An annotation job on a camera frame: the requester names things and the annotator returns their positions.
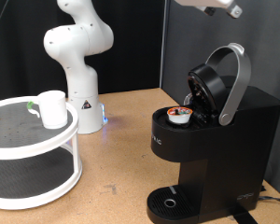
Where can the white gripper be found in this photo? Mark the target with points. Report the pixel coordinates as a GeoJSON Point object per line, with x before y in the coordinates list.
{"type": "Point", "coordinates": [205, 2]}

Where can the white coffee pod orange lid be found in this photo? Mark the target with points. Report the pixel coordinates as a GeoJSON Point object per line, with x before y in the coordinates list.
{"type": "Point", "coordinates": [179, 115]}

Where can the black Keurig coffee machine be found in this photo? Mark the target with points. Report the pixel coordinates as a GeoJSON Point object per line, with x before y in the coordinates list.
{"type": "Point", "coordinates": [233, 155]}

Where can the grey partition panel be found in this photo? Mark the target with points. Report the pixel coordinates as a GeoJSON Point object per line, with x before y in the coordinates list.
{"type": "Point", "coordinates": [193, 31]}

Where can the black curtain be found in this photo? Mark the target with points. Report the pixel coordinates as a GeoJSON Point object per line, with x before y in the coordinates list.
{"type": "Point", "coordinates": [137, 46]}

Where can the black drip tray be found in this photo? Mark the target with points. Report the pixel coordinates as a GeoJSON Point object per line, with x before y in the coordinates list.
{"type": "Point", "coordinates": [160, 202]}

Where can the white two-tier turntable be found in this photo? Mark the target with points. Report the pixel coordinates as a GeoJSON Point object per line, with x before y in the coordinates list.
{"type": "Point", "coordinates": [28, 133]}

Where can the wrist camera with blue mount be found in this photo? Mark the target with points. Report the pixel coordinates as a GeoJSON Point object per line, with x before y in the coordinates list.
{"type": "Point", "coordinates": [210, 11]}

